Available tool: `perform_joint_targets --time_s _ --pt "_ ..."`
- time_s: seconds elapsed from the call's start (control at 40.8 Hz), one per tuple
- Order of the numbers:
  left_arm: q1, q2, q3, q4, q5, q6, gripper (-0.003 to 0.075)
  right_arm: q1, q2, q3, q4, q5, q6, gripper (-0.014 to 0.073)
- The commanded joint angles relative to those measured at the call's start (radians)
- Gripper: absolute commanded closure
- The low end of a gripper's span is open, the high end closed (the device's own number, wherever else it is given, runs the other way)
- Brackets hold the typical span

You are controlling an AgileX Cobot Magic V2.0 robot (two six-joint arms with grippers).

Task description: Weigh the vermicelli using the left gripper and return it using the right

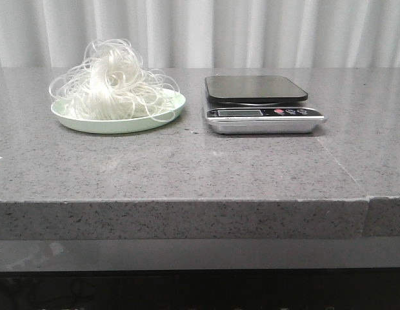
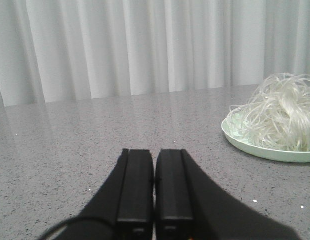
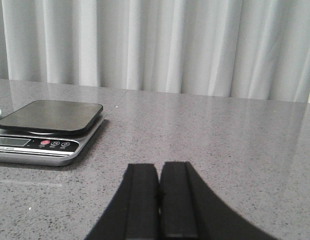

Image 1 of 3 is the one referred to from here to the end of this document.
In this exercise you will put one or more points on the white vermicelli noodle bundle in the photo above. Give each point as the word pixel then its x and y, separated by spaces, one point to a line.
pixel 111 83

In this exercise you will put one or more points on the black silver kitchen scale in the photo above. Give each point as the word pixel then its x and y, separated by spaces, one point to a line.
pixel 258 105

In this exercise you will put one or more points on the pale green round plate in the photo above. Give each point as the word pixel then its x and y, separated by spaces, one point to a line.
pixel 120 126

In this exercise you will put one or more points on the white pleated curtain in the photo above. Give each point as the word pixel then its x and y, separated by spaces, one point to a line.
pixel 204 34

